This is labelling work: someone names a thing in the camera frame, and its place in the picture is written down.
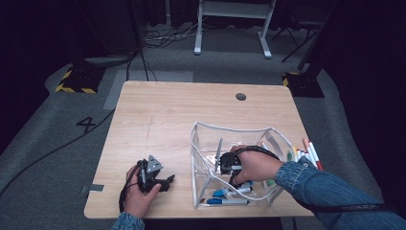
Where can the black folding stand legs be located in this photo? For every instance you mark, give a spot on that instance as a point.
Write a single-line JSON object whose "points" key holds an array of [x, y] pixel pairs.
{"points": [[298, 48]]}

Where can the blue cap white marker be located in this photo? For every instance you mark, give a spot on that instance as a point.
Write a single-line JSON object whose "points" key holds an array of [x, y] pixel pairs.
{"points": [[214, 201], [220, 193]]}

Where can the person's left hand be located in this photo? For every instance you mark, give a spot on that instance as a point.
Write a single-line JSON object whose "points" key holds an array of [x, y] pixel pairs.
{"points": [[137, 201]]}

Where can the grey tape strip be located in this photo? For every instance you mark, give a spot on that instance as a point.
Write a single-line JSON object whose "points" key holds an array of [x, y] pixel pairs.
{"points": [[94, 188]]}

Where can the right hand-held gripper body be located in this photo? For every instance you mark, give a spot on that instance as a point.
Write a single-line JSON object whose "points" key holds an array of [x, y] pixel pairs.
{"points": [[230, 163]]}

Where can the purple cap white marker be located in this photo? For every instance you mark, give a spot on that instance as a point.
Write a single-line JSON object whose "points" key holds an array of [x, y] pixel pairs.
{"points": [[304, 155]]}

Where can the white metal stand frame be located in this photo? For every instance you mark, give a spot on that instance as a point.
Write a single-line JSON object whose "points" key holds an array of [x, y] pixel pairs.
{"points": [[234, 9]]}

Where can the dark round table grommet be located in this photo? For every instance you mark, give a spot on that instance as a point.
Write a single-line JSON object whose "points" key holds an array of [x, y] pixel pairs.
{"points": [[241, 96]]}

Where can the clear plastic zipper pouch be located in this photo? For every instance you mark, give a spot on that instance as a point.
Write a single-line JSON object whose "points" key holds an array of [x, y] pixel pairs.
{"points": [[242, 137]]}

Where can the grey flat stand base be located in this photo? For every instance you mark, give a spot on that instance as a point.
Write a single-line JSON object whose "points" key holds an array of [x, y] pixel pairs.
{"points": [[108, 60]]}

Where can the orange cap white marker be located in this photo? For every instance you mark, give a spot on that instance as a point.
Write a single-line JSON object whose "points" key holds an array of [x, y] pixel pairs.
{"points": [[264, 145]]}

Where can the red cap white marker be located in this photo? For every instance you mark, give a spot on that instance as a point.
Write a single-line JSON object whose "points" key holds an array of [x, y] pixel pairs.
{"points": [[319, 165], [309, 157]]}

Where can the black cap white marker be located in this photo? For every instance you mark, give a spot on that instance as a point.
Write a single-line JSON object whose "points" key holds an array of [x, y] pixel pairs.
{"points": [[245, 190]]}

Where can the magenta cap white marker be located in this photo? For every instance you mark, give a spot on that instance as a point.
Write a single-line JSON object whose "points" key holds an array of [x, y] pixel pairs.
{"points": [[298, 154]]}

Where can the person's right hand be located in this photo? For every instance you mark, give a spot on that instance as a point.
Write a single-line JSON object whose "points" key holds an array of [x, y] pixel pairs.
{"points": [[258, 166]]}

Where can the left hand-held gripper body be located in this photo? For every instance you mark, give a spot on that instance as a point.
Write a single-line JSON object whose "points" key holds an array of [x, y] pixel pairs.
{"points": [[152, 164]]}

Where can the yellow cap white marker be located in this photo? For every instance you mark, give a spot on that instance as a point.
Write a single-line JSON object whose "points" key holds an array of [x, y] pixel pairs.
{"points": [[295, 150]]}

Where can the black yellow striped stand base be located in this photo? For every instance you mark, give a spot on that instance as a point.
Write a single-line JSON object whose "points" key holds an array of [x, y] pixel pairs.
{"points": [[83, 80]]}

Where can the salmon cap white marker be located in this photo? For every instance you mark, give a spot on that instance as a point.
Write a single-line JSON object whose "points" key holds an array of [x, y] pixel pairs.
{"points": [[305, 142]]}

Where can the dark stand column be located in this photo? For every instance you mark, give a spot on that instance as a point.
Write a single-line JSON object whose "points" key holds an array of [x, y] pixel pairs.
{"points": [[316, 54]]}

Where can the green cap white marker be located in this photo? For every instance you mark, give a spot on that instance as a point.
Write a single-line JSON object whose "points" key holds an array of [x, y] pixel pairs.
{"points": [[289, 156], [270, 183]]}

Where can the black stand base yellow edge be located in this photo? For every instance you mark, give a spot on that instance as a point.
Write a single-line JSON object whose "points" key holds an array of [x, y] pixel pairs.
{"points": [[303, 86]]}

